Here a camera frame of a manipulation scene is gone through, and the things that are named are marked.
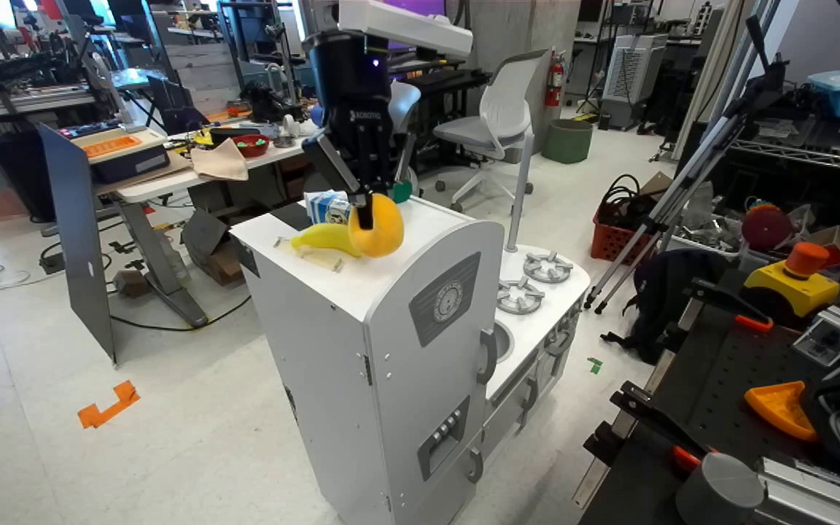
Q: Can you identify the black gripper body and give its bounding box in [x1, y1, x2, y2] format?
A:
[311, 33, 400, 195]

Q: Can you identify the blue white packet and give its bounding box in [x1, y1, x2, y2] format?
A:
[299, 187, 353, 227]

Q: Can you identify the yellow banana toy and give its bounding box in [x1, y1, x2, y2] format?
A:
[287, 218, 356, 260]

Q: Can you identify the white grey office chair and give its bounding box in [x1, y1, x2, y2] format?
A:
[432, 49, 551, 214]

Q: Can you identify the red bowl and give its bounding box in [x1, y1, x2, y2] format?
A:
[228, 128, 271, 161]

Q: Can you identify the beige cloth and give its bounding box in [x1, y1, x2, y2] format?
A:
[187, 136, 251, 185]

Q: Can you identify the brown cardboard box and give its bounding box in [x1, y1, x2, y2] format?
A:
[181, 208, 247, 285]

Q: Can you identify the white grey toy kitchen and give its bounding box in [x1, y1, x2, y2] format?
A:
[229, 193, 594, 525]

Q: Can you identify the green waste bin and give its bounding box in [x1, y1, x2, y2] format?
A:
[540, 117, 594, 166]

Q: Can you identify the red fire extinguisher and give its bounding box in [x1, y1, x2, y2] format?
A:
[543, 52, 567, 110]

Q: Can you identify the white work table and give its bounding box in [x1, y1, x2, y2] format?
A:
[95, 133, 305, 329]

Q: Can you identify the blue swivel chair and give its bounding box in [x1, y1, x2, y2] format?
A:
[107, 63, 174, 125]

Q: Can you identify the red basket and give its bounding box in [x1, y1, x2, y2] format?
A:
[588, 173, 670, 263]

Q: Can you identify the black box with orange top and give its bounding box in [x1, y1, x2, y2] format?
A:
[73, 125, 171, 187]

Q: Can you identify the black silver tripod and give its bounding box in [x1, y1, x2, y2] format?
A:
[581, 12, 792, 314]

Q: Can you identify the dark grey standing panel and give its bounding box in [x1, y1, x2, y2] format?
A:
[37, 125, 118, 364]

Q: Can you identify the black backpack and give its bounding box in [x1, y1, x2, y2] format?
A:
[601, 249, 735, 367]

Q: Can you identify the orange floor marker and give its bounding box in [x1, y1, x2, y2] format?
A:
[76, 380, 143, 432]

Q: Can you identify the black orange bar clamp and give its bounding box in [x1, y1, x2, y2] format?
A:
[605, 380, 705, 476]
[684, 278, 779, 339]

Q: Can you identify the red round disc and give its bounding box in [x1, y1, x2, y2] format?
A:
[737, 201, 792, 255]

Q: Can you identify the black workbench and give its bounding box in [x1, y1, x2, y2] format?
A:
[576, 271, 840, 525]

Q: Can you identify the yellow red emergency stop button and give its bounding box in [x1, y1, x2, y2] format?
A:
[740, 240, 840, 319]

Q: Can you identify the grey cylinder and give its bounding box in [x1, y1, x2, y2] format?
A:
[674, 448, 767, 525]

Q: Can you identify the orange triangular block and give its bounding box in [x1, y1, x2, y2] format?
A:
[740, 380, 823, 446]

